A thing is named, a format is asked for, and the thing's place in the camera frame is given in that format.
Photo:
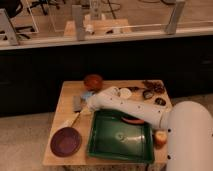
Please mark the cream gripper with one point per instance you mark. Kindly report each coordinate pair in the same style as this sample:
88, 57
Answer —
85, 110

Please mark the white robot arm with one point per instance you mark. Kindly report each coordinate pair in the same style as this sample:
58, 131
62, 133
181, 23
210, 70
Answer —
189, 127

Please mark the wooden brush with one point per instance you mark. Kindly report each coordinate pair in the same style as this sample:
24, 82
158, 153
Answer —
75, 119

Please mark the wooden table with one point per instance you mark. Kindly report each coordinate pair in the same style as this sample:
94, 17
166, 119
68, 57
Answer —
64, 111

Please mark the green plastic tray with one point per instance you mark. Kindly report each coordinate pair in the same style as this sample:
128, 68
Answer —
112, 138

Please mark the dark purple plate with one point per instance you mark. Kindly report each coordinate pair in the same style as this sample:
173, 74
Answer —
65, 142

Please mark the white cup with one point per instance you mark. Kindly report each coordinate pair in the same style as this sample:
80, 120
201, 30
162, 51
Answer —
125, 93

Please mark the sausage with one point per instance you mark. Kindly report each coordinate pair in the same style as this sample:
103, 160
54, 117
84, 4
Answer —
134, 121

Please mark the black glasses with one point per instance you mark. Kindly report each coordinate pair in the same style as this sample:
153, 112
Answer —
147, 94

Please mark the small pencil cup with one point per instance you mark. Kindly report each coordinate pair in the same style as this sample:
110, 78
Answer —
160, 101

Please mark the apple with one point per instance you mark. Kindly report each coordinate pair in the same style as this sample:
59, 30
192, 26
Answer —
160, 138

